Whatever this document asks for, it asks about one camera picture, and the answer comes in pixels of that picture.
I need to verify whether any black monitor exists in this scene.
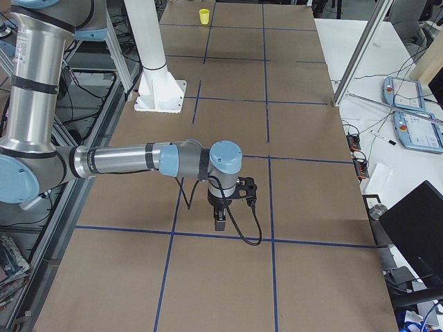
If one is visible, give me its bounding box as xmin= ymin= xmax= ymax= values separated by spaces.
xmin=379 ymin=180 xmax=442 ymax=288

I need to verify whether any upper blue teach pendant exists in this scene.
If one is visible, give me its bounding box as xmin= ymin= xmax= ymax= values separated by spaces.
xmin=382 ymin=76 xmax=426 ymax=112

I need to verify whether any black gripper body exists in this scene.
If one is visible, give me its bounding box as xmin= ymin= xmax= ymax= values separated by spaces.
xmin=208 ymin=190 xmax=231 ymax=210

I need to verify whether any blue teach pendant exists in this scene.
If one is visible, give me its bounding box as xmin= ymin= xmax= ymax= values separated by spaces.
xmin=382 ymin=76 xmax=426 ymax=112
xmin=394 ymin=111 xmax=442 ymax=154

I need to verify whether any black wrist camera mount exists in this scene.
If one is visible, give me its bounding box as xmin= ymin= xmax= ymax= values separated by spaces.
xmin=236 ymin=177 xmax=257 ymax=210

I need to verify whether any black camera cable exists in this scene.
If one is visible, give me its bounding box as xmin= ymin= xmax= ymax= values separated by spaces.
xmin=174 ymin=175 xmax=264 ymax=246

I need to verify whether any orange black connector block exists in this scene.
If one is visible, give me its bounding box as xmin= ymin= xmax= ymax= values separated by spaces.
xmin=346 ymin=133 xmax=361 ymax=152

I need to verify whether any black marker pen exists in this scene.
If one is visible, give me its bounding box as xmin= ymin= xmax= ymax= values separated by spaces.
xmin=370 ymin=130 xmax=397 ymax=146

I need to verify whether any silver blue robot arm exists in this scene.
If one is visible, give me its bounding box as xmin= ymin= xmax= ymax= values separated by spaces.
xmin=1 ymin=1 xmax=242 ymax=231

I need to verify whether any white pillar with base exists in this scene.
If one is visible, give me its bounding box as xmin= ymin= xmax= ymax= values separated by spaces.
xmin=125 ymin=0 xmax=187 ymax=113

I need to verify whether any metal rod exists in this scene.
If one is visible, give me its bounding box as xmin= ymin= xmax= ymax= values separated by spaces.
xmin=345 ymin=93 xmax=442 ymax=126

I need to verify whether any stack of magazines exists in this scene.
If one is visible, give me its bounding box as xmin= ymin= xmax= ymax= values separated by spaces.
xmin=1 ymin=233 xmax=30 ymax=310

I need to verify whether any brown paper table cover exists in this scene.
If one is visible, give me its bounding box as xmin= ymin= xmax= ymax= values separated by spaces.
xmin=33 ymin=0 xmax=400 ymax=332

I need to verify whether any lower blue teach pendant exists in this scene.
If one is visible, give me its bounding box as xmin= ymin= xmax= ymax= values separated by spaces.
xmin=394 ymin=111 xmax=442 ymax=154

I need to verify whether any yellow plastic cup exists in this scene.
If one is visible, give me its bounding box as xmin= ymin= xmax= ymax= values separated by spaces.
xmin=199 ymin=8 xmax=210 ymax=26

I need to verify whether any white paper sheet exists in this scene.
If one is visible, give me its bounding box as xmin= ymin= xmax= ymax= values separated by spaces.
xmin=363 ymin=163 xmax=393 ymax=196

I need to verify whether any aluminium frame post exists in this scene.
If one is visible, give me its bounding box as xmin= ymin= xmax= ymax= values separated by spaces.
xmin=332 ymin=0 xmax=393 ymax=107

